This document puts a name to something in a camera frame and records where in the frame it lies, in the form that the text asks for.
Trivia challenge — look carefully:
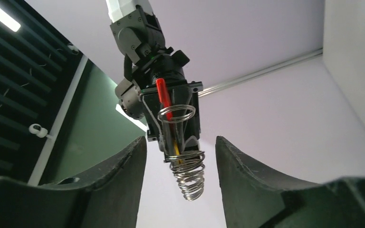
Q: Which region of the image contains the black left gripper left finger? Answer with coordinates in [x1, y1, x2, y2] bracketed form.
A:
[0, 137, 147, 228]

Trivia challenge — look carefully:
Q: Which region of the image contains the white ceiling camera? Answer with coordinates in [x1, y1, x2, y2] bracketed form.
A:
[29, 123, 54, 139]

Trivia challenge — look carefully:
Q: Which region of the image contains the red-handled metal key holder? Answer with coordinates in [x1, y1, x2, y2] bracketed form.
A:
[156, 78, 205, 201]

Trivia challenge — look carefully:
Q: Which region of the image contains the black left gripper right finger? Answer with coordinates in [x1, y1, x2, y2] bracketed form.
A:
[215, 136, 365, 228]

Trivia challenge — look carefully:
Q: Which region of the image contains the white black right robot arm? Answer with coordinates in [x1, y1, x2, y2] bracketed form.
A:
[106, 0, 203, 161]

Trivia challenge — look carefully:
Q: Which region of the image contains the ceiling light strip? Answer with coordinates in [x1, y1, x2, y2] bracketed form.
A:
[0, 8, 21, 32]

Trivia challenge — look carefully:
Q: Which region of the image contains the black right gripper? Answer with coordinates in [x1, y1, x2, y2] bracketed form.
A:
[141, 81, 203, 162]

